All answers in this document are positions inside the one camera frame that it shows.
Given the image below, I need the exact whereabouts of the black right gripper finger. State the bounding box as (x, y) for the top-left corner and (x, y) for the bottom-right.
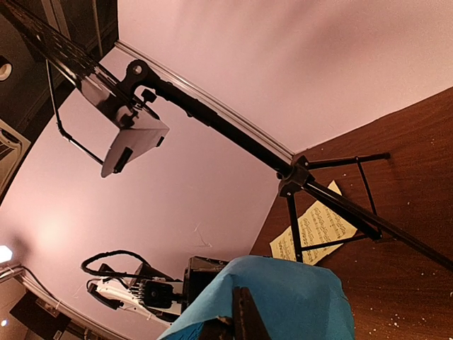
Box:
(203, 287), (271, 340)

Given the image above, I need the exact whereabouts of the blue sheet music page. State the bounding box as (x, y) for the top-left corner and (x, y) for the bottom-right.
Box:
(160, 256), (355, 339)

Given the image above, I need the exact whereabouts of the yellow sheet music page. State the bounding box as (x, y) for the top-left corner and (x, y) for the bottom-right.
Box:
(270, 201), (357, 261)

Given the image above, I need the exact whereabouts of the black music stand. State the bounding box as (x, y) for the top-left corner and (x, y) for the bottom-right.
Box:
(1, 1), (452, 269)

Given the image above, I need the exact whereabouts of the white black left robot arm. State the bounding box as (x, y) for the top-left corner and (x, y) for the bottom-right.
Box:
(86, 256), (228, 327)

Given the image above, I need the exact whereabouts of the ceiling air vent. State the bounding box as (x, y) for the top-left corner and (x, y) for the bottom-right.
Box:
(0, 120), (31, 202)

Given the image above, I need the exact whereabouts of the black ceiling spotlight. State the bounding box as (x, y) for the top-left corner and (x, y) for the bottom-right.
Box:
(0, 62), (13, 81)

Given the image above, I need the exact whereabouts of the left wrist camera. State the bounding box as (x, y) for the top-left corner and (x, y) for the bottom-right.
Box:
(130, 278), (185, 322)

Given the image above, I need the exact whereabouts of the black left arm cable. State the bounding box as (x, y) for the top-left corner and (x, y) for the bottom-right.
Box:
(80, 249), (156, 281)

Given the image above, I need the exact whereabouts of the bright wall light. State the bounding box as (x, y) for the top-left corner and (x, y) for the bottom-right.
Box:
(0, 245), (13, 264)

